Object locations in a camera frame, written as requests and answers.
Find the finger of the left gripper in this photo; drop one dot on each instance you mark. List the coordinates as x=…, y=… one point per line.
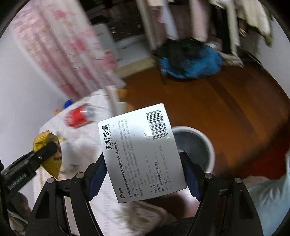
x=21, y=171

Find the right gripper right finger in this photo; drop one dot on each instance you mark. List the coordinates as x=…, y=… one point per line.
x=226, y=207

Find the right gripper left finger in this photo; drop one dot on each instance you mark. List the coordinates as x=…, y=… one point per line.
x=64, y=200

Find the yellow snack wrapper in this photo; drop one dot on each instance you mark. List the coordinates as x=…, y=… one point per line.
x=52, y=152

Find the red cola can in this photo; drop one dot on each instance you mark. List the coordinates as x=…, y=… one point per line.
x=80, y=116

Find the white medicine box with barcode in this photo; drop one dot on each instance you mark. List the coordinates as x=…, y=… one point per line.
x=141, y=155

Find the white round trash bin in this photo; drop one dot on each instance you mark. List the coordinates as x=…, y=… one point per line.
x=197, y=145

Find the light blue clothing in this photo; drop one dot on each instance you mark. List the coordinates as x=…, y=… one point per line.
x=271, y=199

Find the white embroidered tablecloth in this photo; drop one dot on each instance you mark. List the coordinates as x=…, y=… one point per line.
x=81, y=147

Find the blue lid jar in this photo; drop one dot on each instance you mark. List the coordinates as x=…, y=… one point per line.
x=67, y=103

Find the pink floral curtain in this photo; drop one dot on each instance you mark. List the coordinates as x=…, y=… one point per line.
x=60, y=39

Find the blue and black clothes pile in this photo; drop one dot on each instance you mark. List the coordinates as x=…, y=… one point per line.
x=188, y=59

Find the white air purifier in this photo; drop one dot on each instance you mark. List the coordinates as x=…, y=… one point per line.
x=106, y=39

